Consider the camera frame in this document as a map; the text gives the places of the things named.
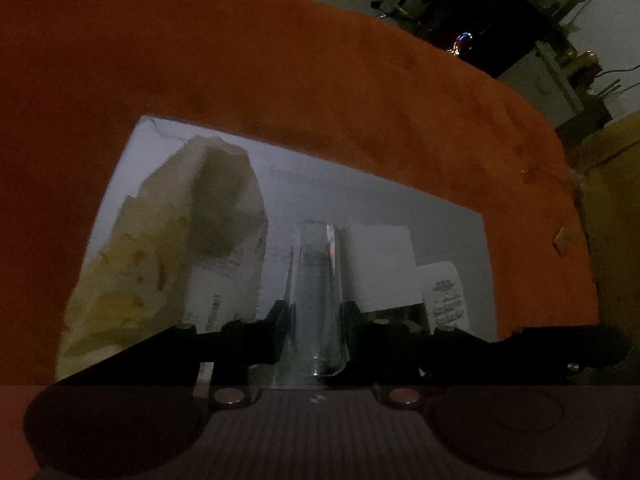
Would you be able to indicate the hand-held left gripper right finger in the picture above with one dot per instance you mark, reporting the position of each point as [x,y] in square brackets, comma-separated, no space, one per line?
[351,325]

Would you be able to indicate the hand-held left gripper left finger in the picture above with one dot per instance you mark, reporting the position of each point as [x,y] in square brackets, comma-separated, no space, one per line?
[279,325]

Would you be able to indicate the clear drinking glass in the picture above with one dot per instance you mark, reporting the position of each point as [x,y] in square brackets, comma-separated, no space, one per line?
[315,280]

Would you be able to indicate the white box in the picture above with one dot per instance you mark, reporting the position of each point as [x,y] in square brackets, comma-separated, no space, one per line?
[380,265]

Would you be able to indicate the white remote control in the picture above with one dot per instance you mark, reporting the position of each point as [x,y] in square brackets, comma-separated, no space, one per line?
[445,295]

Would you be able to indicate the white paper sheet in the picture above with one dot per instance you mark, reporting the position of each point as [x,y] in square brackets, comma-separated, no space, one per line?
[350,195]

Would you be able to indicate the yellow snack bag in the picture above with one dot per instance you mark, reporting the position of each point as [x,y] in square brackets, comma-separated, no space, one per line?
[165,240]

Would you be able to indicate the small tan scrap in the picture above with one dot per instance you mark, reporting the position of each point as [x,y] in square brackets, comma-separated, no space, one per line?
[564,240]
[530,173]

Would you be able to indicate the orange table cloth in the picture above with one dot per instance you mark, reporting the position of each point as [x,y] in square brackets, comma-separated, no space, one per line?
[250,60]

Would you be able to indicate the yellow cardboard box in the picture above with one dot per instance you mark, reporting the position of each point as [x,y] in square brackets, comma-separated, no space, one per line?
[617,200]

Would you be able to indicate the dark desk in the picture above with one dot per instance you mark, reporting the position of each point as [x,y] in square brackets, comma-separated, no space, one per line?
[480,15]

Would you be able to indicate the white shelf frame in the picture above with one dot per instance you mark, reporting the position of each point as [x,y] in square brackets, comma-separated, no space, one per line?
[560,77]

